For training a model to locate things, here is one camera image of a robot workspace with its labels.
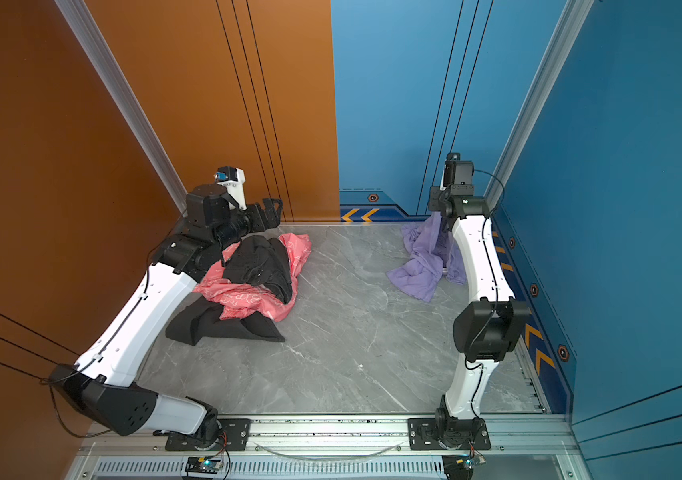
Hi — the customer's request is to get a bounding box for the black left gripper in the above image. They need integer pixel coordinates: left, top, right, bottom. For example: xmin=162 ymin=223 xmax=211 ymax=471
xmin=212 ymin=196 xmax=280 ymax=257

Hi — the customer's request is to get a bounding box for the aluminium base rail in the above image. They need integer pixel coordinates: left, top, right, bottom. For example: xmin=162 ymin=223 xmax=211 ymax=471
xmin=64 ymin=412 xmax=591 ymax=480

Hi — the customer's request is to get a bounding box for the pink patterned cloth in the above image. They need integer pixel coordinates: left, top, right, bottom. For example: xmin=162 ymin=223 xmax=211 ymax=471
xmin=193 ymin=233 xmax=312 ymax=322

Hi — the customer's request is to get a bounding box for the aluminium corner post right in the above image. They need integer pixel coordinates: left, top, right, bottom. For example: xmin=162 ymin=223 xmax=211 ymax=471
xmin=485 ymin=0 xmax=595 ymax=209

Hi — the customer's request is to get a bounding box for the aluminium corner post left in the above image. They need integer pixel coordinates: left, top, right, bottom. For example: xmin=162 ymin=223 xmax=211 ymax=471
xmin=55 ymin=0 xmax=187 ymax=212

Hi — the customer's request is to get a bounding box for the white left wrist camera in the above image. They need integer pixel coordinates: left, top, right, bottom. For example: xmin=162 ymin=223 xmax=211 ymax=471
xmin=216 ymin=166 xmax=247 ymax=210

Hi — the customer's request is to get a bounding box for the purple cloth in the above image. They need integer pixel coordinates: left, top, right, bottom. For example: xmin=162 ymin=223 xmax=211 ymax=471
xmin=387 ymin=212 xmax=467 ymax=302

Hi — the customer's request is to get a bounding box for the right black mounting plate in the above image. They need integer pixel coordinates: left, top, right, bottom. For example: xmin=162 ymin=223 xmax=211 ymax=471
xmin=407 ymin=417 xmax=492 ymax=451

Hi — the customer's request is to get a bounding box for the green circuit board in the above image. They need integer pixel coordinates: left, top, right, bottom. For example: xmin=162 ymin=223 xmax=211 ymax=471
xmin=183 ymin=456 xmax=227 ymax=479
xmin=442 ymin=453 xmax=487 ymax=480

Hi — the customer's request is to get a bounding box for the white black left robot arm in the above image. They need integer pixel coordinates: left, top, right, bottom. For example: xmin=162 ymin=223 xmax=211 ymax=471
xmin=43 ymin=181 xmax=283 ymax=446

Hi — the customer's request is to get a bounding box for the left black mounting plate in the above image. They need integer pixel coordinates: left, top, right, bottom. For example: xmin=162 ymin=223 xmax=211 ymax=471
xmin=164 ymin=418 xmax=252 ymax=452

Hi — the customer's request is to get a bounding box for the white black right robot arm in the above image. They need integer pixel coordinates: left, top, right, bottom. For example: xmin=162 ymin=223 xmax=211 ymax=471
xmin=429 ymin=152 xmax=530 ymax=451

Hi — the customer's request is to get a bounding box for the black cloth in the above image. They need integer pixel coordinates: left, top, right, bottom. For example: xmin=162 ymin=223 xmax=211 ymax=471
xmin=165 ymin=235 xmax=293 ymax=346

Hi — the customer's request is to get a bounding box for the black mounting plate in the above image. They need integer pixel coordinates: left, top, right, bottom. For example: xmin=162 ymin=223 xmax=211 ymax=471
xmin=164 ymin=418 xmax=252 ymax=452
xmin=407 ymin=417 xmax=492 ymax=451

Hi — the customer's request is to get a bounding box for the aluminium corner post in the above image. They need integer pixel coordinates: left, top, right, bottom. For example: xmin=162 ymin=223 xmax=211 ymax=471
xmin=485 ymin=0 xmax=595 ymax=209
xmin=55 ymin=0 xmax=187 ymax=212

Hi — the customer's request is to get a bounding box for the left green circuit board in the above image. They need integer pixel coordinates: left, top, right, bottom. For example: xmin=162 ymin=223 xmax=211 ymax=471
xmin=183 ymin=456 xmax=227 ymax=479

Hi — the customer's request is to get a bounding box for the right green circuit board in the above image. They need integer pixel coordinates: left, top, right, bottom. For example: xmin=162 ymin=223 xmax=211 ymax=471
xmin=442 ymin=453 xmax=487 ymax=480

